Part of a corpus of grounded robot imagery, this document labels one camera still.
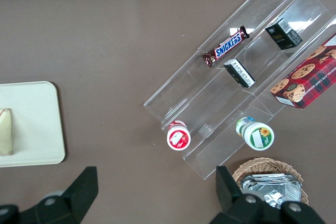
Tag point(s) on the clear acrylic stepped shelf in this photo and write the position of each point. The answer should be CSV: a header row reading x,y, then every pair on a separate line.
x,y
183,90

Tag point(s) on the triangular sandwich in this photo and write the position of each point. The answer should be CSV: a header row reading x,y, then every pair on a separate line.
x,y
5,134

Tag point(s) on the red tartan cookie box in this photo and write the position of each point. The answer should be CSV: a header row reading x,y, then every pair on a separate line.
x,y
307,77

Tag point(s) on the stacked aluminium foil trays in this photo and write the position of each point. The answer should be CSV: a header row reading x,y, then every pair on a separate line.
x,y
275,190

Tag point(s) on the red lidded yogurt cup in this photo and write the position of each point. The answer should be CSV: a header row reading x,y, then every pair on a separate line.
x,y
178,138

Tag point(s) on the light tan wicker basket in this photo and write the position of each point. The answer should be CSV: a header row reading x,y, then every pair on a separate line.
x,y
262,165

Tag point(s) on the green lidded yogurt cup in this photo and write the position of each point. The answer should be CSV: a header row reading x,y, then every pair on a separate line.
x,y
258,136

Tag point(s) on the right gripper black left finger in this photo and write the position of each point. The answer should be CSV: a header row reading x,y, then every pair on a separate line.
x,y
78,195

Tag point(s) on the small black carton box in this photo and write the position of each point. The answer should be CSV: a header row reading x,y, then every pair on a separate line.
x,y
283,35
240,73

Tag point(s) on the beige rectangular serving tray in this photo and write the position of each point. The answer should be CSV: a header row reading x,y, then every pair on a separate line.
x,y
34,129

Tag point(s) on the Snickers chocolate bar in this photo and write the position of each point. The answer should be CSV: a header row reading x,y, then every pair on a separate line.
x,y
227,47

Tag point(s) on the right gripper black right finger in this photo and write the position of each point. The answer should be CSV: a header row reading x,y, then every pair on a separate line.
x,y
236,208

